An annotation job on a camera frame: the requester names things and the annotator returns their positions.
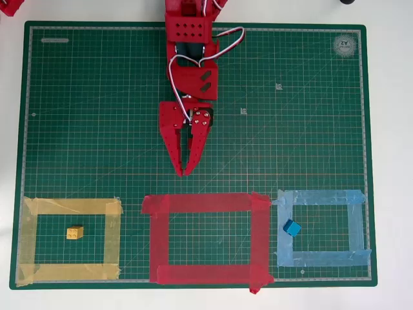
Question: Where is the green cutting mat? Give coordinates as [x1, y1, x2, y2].
[8, 21, 378, 291]

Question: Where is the blue toy brick cube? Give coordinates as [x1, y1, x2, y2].
[282, 219, 303, 237]

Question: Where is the white robot arm cable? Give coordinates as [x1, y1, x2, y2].
[167, 26, 247, 123]

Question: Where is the blue tape square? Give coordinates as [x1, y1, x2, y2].
[272, 189, 372, 268]

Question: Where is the red leader arm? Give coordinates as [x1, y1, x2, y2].
[0, 0, 25, 17]

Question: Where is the yellow tape square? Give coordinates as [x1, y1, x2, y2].
[15, 196, 124, 287]

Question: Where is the red tape square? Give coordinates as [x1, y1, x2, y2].
[141, 191, 276, 295]

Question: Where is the yellow toy brick cube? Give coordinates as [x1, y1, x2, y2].
[66, 225, 85, 240]

